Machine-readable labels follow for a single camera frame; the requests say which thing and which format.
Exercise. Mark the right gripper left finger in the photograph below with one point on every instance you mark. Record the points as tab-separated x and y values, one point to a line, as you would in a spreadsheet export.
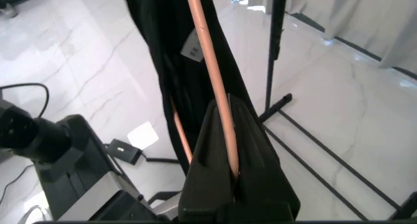
205	185

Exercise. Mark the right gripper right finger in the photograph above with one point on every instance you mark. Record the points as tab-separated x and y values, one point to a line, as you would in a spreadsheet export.
264	185

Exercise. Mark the pink clothes hanger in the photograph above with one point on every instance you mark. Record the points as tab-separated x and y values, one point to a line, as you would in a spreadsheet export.
211	61

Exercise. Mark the black garment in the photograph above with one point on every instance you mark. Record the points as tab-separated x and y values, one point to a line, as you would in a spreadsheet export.
163	38

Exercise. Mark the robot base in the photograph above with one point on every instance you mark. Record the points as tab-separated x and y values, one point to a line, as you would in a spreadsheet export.
91	191

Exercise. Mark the black clothes rack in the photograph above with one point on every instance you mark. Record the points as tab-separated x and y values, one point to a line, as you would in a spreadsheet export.
275	38

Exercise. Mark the black power adapter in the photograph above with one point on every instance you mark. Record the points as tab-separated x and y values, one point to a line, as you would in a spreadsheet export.
123	150

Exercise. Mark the white curtain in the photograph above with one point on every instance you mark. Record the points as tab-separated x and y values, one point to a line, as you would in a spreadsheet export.
358	15

